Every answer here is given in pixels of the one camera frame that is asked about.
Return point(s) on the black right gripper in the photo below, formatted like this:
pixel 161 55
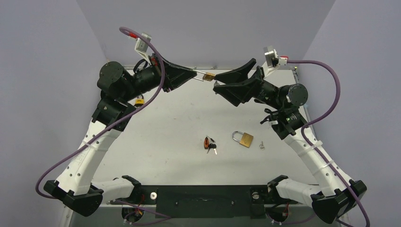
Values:
pixel 256 86

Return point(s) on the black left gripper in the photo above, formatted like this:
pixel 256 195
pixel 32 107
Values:
pixel 175 75

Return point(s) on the small brass long-shackle padlock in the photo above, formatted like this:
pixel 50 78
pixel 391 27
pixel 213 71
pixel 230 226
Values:
pixel 206 76

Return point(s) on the large brass padlock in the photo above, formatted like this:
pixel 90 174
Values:
pixel 242 138

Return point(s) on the orange black padlock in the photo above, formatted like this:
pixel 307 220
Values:
pixel 206 142

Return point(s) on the silver key with ring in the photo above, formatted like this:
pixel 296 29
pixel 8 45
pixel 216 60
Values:
pixel 261 146

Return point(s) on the black-headed keys bunch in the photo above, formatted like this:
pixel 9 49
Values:
pixel 212 146

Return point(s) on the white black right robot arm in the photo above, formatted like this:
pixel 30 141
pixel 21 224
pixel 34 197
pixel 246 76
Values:
pixel 335 193

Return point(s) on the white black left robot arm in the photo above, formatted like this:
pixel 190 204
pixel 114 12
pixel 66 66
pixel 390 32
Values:
pixel 75 187

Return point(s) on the yellow black padlock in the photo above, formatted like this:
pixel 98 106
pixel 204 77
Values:
pixel 140 101

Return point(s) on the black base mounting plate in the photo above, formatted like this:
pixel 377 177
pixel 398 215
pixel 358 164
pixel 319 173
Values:
pixel 207 201

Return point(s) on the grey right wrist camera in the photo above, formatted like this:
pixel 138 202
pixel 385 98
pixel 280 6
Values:
pixel 272 59

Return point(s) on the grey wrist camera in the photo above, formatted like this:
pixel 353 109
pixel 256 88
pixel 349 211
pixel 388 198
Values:
pixel 272 59
pixel 140 47

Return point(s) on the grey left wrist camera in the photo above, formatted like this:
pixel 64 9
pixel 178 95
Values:
pixel 140 47

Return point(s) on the aluminium table frame rail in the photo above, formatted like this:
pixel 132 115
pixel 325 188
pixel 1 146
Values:
pixel 150 194

